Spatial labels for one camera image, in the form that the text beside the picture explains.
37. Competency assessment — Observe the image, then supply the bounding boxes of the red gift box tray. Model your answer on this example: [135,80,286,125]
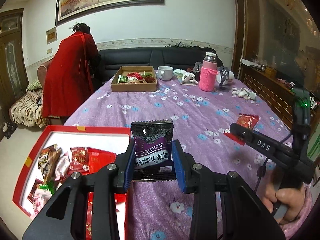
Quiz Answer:
[12,125,132,240]

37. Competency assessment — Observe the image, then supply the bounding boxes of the brown cardboard snack tray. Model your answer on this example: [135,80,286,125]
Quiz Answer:
[111,66,157,92]

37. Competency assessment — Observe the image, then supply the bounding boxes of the thermos with pink sleeve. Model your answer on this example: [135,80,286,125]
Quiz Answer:
[199,52,218,92]

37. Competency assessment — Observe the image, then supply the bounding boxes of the red white floral candy packet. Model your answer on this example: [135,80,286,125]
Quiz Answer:
[223,113,261,146]

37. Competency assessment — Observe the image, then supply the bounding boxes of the gold brown snack bag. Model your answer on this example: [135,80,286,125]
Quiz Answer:
[38,144,62,184]

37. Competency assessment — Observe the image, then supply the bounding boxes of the small wall plaque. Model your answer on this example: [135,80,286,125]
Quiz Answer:
[46,27,57,44]

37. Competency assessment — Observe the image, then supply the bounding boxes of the brown brick sideboard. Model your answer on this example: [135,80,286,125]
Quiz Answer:
[240,57,320,140]

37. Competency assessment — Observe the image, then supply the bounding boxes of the black purple snack packet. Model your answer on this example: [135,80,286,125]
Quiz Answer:
[131,120,176,182]

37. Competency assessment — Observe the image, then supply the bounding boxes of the pink patterned sleeve forearm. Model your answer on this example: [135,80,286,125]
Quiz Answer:
[280,186,313,239]

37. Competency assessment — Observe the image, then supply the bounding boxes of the long red snack pack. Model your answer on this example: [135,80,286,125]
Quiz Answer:
[88,147,117,174]

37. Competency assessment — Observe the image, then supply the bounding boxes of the small green candy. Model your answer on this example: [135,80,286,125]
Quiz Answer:
[39,181,56,195]

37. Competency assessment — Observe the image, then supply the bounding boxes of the dark red jujube packet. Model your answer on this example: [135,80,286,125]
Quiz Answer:
[67,147,89,176]

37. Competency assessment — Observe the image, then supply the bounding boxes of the person right hand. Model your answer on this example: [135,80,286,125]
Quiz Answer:
[261,182,306,225]

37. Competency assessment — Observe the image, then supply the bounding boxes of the pink white 520 packet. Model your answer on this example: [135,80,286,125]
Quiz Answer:
[54,153,70,182]

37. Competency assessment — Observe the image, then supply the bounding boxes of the white cloth pile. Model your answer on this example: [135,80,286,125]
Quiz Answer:
[173,69,199,85]

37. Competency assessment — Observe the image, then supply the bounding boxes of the brown armchair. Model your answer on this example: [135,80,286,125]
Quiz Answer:
[37,59,53,88]

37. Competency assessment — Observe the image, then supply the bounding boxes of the black leather sofa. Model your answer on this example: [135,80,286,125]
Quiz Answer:
[91,46,216,84]

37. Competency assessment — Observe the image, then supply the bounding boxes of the black phone stand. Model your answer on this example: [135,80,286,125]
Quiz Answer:
[219,67,229,90]

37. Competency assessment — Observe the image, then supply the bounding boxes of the wooden cabinet door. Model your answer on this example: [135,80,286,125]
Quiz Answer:
[1,9,29,121]

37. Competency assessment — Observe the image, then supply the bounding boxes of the red snack pack front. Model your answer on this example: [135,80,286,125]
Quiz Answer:
[86,192,128,240]

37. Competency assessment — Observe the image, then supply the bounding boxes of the white work gloves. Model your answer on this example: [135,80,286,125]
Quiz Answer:
[231,87,257,101]

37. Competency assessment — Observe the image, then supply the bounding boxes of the person in red coat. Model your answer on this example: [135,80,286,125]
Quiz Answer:
[42,23,100,119]

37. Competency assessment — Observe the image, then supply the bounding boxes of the patterned blanket pile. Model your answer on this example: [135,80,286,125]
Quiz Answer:
[9,79,48,128]

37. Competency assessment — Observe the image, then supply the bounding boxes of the white ceramic mug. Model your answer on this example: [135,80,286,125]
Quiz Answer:
[157,66,174,81]

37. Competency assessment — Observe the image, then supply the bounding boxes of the pink strawberry bear packet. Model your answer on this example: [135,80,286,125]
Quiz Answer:
[27,179,52,218]

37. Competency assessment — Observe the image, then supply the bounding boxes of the purple floral tablecloth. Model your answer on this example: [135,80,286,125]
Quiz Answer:
[66,79,292,239]

